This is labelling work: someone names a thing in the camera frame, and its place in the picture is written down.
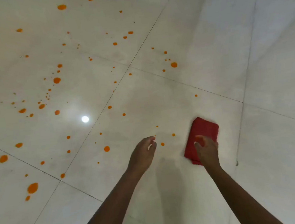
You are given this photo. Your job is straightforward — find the person's left hand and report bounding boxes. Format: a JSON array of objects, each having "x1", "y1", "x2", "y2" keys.
[{"x1": 123, "y1": 136, "x2": 160, "y2": 175}]

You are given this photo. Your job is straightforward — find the scattered orange spill drops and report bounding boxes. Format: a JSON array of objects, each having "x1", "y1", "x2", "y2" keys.
[{"x1": 0, "y1": 0, "x2": 206, "y2": 204}]

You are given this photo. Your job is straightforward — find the person's right forearm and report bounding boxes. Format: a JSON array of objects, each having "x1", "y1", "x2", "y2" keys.
[{"x1": 204, "y1": 160, "x2": 285, "y2": 224}]

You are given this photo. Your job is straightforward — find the red cleaning cloth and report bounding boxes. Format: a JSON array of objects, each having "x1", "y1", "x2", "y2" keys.
[{"x1": 181, "y1": 115, "x2": 222, "y2": 167}]

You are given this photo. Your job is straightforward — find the person's left forearm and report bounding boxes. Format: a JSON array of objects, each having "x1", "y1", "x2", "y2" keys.
[{"x1": 76, "y1": 168, "x2": 150, "y2": 224}]

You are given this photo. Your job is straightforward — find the person's right hand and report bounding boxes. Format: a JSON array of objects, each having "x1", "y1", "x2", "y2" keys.
[{"x1": 193, "y1": 133, "x2": 221, "y2": 172}]

